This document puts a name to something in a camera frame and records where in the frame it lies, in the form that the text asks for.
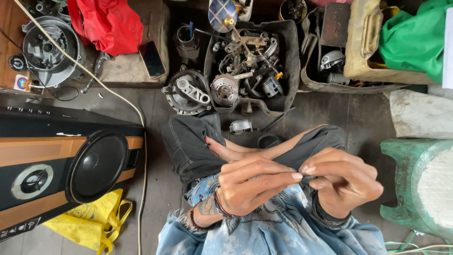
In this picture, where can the round colourful sticker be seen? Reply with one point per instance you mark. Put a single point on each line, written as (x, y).
(22, 83)

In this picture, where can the rusty metal plate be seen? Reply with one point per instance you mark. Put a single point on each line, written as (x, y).
(335, 24)

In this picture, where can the thin metal rod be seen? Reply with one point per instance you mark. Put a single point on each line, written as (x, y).
(242, 42)

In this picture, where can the green plastic bag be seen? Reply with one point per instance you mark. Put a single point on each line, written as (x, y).
(414, 39)

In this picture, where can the black smartphone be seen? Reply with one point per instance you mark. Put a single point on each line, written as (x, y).
(152, 59)

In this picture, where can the cut yellowish jerrycan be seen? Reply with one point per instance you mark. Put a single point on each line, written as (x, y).
(361, 46)

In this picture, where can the blue checked round disc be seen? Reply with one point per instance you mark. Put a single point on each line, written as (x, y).
(221, 14)

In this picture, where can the round metal clutch housing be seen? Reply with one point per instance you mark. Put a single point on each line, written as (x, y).
(187, 94)

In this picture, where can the person's blue patterned shirt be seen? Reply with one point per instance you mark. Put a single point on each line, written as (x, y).
(276, 233)

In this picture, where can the round black sticker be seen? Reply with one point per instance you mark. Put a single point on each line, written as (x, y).
(17, 63)

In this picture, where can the yellow plastic bag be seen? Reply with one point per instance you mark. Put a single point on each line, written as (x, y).
(88, 219)

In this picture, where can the round metal gear disc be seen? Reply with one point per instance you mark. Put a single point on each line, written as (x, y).
(224, 90)

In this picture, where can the worn black tub of parts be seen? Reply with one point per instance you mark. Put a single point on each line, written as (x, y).
(311, 81)

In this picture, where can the blue stick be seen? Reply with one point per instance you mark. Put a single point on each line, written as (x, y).
(191, 30)

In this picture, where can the black rubber tub of parts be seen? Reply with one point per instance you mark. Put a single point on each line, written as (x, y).
(288, 53)

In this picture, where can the small shiny metal bracket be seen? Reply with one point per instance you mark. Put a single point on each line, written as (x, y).
(241, 126)

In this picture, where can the white stone slab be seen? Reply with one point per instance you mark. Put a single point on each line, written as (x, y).
(421, 113)

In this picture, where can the black wrist bangles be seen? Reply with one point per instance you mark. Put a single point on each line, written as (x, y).
(327, 218)

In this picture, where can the white plastic cylinder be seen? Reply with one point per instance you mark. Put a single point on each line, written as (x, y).
(338, 78)

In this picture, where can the grey metal lever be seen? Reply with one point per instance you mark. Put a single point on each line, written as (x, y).
(95, 70)

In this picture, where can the small grey piston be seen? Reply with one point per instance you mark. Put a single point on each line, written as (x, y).
(271, 86)

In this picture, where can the white sheet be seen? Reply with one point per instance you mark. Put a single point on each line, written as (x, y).
(448, 53)

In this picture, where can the heap of grey engine parts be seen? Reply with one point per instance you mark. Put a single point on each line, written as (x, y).
(42, 7)

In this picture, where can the green plastic stool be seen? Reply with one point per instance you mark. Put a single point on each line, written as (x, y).
(403, 177)

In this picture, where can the grey metal dome cap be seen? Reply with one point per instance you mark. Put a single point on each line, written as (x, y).
(332, 60)

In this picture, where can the grey engine crankcase cover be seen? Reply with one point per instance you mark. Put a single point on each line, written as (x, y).
(51, 53)

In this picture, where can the black oily tin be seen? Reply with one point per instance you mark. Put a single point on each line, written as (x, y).
(293, 10)

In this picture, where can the black cylinder sleeve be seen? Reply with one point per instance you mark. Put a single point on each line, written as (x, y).
(185, 44)

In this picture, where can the black and brown speaker cabinet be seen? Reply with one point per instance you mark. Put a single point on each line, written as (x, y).
(42, 166)

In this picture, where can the person's right hand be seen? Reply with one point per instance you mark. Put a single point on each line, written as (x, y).
(350, 184)

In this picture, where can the small black part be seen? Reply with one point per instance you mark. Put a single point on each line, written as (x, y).
(307, 180)

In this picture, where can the person's left hand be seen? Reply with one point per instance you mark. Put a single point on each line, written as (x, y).
(240, 184)

